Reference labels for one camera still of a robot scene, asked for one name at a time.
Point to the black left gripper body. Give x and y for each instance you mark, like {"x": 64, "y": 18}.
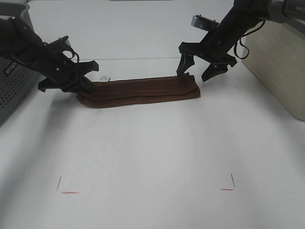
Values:
{"x": 60, "y": 68}

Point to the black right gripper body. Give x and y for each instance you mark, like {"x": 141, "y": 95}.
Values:
{"x": 213, "y": 48}

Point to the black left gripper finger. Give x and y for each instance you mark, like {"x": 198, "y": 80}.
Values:
{"x": 87, "y": 67}
{"x": 82, "y": 84}

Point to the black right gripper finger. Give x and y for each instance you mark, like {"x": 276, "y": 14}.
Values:
{"x": 214, "y": 70}
{"x": 185, "y": 63}

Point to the brown towel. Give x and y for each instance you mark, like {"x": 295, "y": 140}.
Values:
{"x": 140, "y": 91}

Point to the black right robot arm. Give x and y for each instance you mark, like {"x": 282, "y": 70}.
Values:
{"x": 240, "y": 21}

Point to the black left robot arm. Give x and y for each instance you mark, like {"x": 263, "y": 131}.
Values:
{"x": 22, "y": 45}

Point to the grey perforated plastic basket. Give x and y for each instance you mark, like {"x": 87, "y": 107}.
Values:
{"x": 15, "y": 80}

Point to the beige storage bin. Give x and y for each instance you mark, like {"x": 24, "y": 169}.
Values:
{"x": 277, "y": 59}

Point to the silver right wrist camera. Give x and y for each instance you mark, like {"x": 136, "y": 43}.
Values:
{"x": 203, "y": 23}

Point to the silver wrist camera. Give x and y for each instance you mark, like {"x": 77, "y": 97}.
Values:
{"x": 203, "y": 23}
{"x": 64, "y": 44}

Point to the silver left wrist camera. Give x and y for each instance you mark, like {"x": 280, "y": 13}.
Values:
{"x": 64, "y": 44}

